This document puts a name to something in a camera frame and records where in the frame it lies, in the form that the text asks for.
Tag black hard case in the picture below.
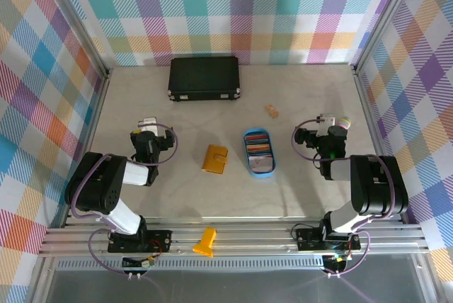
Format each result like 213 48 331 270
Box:
166 56 243 103

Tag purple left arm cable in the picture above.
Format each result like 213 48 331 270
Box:
69 122 180 278

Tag aluminium frame post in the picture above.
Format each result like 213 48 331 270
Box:
44 0 111 78
352 0 424 74

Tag white card with moon print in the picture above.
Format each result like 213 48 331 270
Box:
248 155 274 173

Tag blue oval card tray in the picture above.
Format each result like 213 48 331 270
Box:
242 127 276 179

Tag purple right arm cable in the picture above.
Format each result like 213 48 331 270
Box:
291 120 403 278

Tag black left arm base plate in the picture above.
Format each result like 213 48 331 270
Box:
108 229 173 253

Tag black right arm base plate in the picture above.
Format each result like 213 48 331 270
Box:
295 225 362 251

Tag slotted metal strip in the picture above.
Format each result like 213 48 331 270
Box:
56 258 424 271

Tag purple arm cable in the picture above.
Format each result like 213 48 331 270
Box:
291 120 403 278
69 122 180 278

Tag yellow leather card holder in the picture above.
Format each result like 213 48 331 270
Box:
202 144 229 176

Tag aluminium side rail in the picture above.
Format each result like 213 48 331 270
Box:
352 67 406 224
62 76 111 228

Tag yellow plastic scraper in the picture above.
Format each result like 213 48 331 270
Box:
192 227 218 258

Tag small connector board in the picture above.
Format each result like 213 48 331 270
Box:
323 253 351 272
122 255 156 271

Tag aluminium frame rail beam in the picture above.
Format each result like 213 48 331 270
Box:
38 223 431 257

